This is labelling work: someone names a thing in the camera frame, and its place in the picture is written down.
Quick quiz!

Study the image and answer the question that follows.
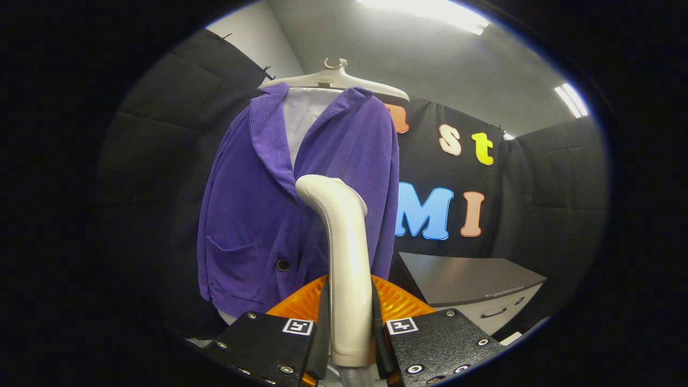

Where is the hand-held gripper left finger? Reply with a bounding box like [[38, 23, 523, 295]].
[[207, 275, 331, 387]]

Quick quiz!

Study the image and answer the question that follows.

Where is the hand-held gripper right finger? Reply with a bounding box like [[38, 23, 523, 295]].
[[371, 275, 506, 387]]

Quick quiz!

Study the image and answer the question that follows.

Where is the white garment steamer handle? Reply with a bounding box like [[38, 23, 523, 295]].
[[295, 175, 377, 368]]

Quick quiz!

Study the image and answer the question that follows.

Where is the purple corduroy jacket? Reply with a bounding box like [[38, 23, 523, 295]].
[[197, 82, 402, 318]]

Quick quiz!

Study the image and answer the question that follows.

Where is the cream plastic clothes hanger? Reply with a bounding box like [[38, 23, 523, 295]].
[[258, 58, 410, 103]]

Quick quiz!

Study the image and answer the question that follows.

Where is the grey drawer cabinet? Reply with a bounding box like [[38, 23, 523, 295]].
[[397, 252, 548, 338]]

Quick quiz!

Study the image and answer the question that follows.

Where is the black backdrop cloth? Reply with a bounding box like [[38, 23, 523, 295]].
[[384, 96, 518, 260]]

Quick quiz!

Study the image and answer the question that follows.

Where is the plain black side curtain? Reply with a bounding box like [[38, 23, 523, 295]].
[[98, 28, 268, 340], [490, 114, 609, 324]]

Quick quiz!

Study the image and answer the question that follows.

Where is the white backing cloth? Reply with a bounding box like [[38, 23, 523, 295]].
[[282, 87, 345, 167]]

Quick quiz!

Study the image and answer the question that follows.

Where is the large ceiling light panel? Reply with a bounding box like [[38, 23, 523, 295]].
[[356, 0, 491, 36]]

